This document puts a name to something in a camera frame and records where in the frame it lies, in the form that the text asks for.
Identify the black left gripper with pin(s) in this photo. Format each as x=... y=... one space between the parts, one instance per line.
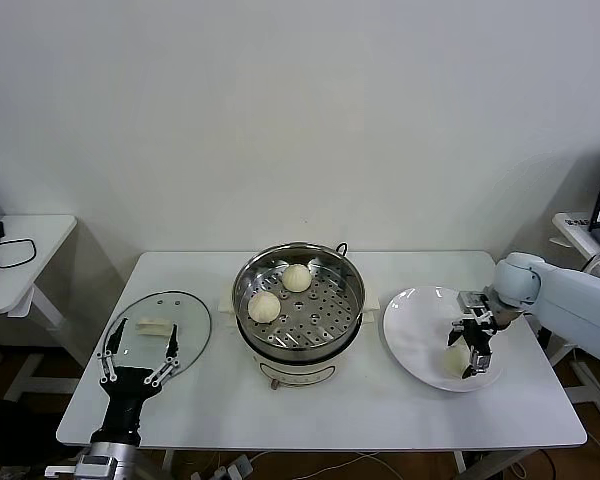
x=125 y=390

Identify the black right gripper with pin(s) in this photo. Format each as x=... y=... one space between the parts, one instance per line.
x=478 y=335

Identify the white steamed baozi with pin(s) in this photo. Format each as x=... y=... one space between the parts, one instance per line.
x=296 y=277
x=264 y=306
x=454 y=360

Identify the glass pot lid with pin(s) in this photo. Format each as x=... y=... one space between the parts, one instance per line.
x=150 y=326

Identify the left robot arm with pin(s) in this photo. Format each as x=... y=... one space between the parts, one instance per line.
x=117 y=452

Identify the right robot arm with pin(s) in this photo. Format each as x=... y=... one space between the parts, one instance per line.
x=570 y=300

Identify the stainless steel steamer basket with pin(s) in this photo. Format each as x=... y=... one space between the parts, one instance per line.
x=320 y=310

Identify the white round plate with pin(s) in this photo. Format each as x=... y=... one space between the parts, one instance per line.
x=410 y=330

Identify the white side table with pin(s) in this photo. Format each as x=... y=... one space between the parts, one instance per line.
x=30 y=280

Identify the white side desk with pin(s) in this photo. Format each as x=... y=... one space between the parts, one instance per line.
x=567 y=235

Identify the white power strip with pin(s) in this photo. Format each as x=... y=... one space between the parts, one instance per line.
x=235 y=470

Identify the white printed label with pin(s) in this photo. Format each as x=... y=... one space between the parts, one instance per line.
x=576 y=222

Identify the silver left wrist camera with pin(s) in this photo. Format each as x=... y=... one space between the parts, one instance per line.
x=97 y=466

